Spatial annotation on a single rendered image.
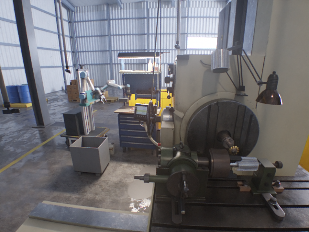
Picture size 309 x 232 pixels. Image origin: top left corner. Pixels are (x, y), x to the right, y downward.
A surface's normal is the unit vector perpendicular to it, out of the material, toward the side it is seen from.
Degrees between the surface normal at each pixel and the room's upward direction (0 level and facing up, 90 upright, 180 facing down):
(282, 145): 90
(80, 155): 90
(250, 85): 90
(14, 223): 0
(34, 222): 0
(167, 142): 90
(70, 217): 0
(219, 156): 32
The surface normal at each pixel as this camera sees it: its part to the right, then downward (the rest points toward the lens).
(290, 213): 0.00, -0.95
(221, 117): -0.09, 0.30
